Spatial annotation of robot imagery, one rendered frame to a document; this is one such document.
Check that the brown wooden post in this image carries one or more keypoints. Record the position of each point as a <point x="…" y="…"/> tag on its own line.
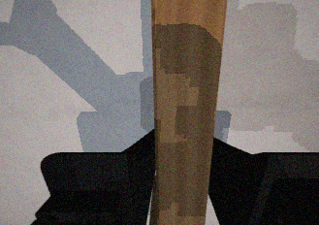
<point x="153" y="209"/>

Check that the brown wooden board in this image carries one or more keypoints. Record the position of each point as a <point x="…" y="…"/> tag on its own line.
<point x="187" y="43"/>

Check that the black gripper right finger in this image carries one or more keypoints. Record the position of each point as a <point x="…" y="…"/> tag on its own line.
<point x="240" y="182"/>

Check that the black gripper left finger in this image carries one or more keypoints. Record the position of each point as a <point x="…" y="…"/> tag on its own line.
<point x="130" y="172"/>

